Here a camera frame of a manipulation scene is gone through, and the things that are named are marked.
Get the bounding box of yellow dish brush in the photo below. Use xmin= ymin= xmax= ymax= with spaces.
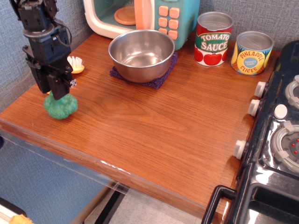
xmin=46 ymin=56 xmax=85 ymax=96

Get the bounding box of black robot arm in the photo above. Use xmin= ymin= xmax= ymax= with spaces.
xmin=10 ymin=0 xmax=76 ymax=100

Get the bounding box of black oven door handle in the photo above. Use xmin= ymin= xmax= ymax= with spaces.
xmin=201 ymin=185 xmax=237 ymax=224

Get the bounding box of orange microwave turntable plate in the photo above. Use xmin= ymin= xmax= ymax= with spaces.
xmin=114 ymin=6 xmax=135 ymax=25

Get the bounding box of black toy stove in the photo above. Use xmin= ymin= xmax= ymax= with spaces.
xmin=221 ymin=41 xmax=299 ymax=224

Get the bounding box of grey stove knob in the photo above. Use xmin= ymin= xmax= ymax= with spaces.
xmin=233 ymin=140 xmax=246 ymax=160
xmin=254 ymin=82 xmax=267 ymax=98
xmin=248 ymin=99 xmax=260 ymax=117

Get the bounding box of grey stove knob rear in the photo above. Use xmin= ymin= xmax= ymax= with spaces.
xmin=254 ymin=82 xmax=267 ymax=98

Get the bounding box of green toy broccoli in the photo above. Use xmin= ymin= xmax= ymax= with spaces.
xmin=43 ymin=91 xmax=78 ymax=120

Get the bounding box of orange fuzzy object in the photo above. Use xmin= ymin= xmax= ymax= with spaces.
xmin=9 ymin=215 xmax=33 ymax=224

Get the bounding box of teal toy microwave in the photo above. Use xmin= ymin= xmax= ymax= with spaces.
xmin=83 ymin=0 xmax=200 ymax=50

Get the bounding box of purple scrubbing pad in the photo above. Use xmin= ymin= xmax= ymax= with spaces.
xmin=109 ymin=52 xmax=178 ymax=90

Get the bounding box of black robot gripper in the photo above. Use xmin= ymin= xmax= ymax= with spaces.
xmin=23 ymin=24 xmax=77 ymax=100

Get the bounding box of stainless steel bowl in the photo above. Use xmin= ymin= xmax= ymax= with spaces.
xmin=108 ymin=29 xmax=175 ymax=83

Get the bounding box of pineapple slices can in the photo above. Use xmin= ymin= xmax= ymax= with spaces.
xmin=231 ymin=31 xmax=274 ymax=76

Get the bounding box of grey stove knob middle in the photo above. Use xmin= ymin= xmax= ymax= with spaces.
xmin=248 ymin=99 xmax=260 ymax=117

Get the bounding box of grey stove knob front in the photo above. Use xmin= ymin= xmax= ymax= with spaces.
xmin=233 ymin=140 xmax=246 ymax=160

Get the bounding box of tomato sauce can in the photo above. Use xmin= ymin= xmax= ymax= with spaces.
xmin=193 ymin=11 xmax=234 ymax=67

